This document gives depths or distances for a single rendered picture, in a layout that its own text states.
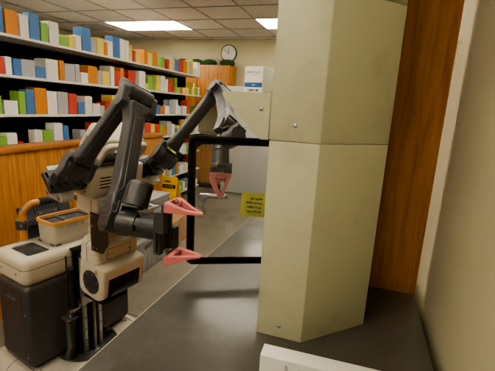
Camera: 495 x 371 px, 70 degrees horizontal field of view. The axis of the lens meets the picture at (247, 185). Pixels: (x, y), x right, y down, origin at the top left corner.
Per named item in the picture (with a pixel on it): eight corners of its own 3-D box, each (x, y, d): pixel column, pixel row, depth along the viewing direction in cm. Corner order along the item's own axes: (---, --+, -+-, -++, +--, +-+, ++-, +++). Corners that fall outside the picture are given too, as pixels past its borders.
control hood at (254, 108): (296, 132, 107) (299, 99, 105) (269, 140, 77) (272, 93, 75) (260, 129, 111) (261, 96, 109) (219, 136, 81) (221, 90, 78)
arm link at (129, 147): (149, 104, 110) (116, 87, 103) (160, 96, 106) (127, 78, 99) (128, 240, 92) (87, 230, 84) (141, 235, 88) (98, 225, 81)
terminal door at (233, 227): (281, 263, 115) (291, 139, 107) (185, 264, 111) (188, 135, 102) (281, 262, 116) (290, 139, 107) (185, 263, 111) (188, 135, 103)
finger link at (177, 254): (194, 240, 74) (155, 233, 76) (194, 272, 75) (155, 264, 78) (208, 230, 80) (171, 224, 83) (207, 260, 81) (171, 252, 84)
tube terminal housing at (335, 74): (363, 291, 110) (400, 25, 93) (362, 358, 80) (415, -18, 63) (284, 276, 117) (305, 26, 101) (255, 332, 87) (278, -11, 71)
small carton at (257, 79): (272, 94, 86) (274, 68, 85) (261, 93, 82) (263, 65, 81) (255, 94, 89) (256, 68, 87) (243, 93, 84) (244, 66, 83)
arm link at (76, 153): (153, 80, 113) (124, 63, 106) (159, 104, 104) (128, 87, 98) (85, 173, 130) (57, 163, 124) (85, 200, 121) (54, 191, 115)
